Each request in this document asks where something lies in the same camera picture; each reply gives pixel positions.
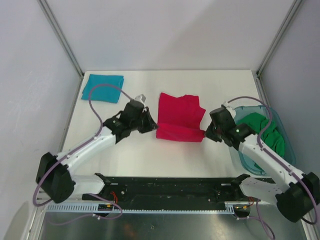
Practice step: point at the left aluminium frame post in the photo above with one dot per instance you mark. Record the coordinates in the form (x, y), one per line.
(58, 31)

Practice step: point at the right aluminium frame post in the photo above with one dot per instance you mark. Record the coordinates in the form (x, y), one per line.
(285, 25)

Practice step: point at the translucent blue plastic bin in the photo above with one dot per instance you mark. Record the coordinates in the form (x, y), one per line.
(247, 163)

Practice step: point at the green t shirt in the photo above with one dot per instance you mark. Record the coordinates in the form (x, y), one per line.
(271, 136)

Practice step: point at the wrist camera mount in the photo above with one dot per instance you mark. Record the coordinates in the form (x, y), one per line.
(140, 98)
(229, 108)

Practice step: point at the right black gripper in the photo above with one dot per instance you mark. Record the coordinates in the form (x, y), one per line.
(209, 134)

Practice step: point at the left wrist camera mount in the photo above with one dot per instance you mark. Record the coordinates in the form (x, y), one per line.
(140, 98)

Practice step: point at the red t shirt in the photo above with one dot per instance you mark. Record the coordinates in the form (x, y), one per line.
(179, 118)

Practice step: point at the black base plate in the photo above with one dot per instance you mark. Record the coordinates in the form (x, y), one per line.
(126, 188)

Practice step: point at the white slotted cable duct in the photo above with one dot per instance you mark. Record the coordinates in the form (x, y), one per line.
(98, 208)

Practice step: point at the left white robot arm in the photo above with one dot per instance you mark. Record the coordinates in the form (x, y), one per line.
(56, 173)

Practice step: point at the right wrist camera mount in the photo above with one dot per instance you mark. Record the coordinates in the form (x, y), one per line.
(229, 108)

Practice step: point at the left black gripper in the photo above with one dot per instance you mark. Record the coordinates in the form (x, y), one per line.
(151, 125)

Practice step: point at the folded teal t shirt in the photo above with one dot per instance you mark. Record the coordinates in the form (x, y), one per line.
(107, 94)

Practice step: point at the aluminium frame post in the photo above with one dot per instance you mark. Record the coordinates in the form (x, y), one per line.
(58, 31)
(285, 25)

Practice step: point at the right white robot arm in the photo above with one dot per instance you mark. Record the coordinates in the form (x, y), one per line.
(293, 192)

